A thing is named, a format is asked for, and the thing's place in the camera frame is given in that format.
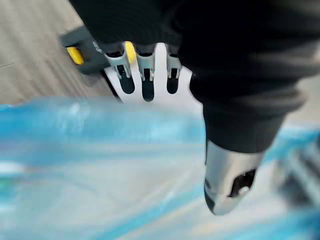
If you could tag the grey trash can yellow pedal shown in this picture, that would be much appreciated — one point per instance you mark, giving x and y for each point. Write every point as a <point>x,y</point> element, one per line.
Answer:
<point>82,55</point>

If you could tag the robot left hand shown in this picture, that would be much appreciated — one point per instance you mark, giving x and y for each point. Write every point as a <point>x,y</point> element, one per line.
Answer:
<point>225,62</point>

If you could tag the blue translucent trash bag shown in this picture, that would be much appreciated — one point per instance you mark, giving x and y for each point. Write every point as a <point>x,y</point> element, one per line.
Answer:
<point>100,175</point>

